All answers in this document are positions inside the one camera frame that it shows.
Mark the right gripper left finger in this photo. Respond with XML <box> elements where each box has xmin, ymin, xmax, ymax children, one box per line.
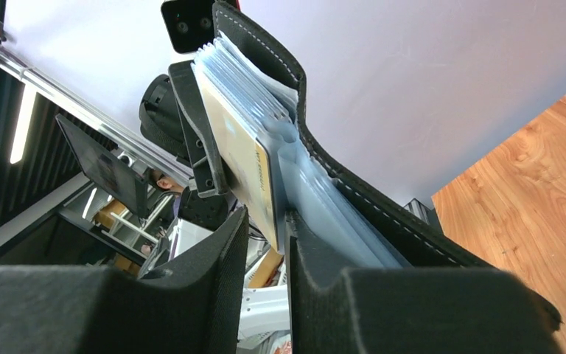
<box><xmin>0</xmin><ymin>207</ymin><xmax>248</xmax><ymax>353</ymax></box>

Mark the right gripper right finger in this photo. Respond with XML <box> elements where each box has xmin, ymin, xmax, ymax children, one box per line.
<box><xmin>285</xmin><ymin>212</ymin><xmax>562</xmax><ymax>353</ymax></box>

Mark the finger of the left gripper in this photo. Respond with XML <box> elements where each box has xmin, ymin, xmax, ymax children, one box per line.
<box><xmin>168</xmin><ymin>61</ymin><xmax>228</xmax><ymax>198</ymax></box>

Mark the black leather card holder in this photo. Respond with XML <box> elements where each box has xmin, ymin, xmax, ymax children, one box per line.
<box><xmin>192</xmin><ymin>1</ymin><xmax>486</xmax><ymax>269</ymax></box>

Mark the storage shelving rack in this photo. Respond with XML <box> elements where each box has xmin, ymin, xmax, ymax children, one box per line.
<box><xmin>57</xmin><ymin>182</ymin><xmax>175</xmax><ymax>276</ymax></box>

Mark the dark computer monitor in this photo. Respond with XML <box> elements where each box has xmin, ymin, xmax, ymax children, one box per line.
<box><xmin>55</xmin><ymin>114</ymin><xmax>149</xmax><ymax>218</ymax></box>

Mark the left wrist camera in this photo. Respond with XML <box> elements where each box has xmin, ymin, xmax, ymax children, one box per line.
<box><xmin>161</xmin><ymin>0</ymin><xmax>215</xmax><ymax>55</ymax></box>

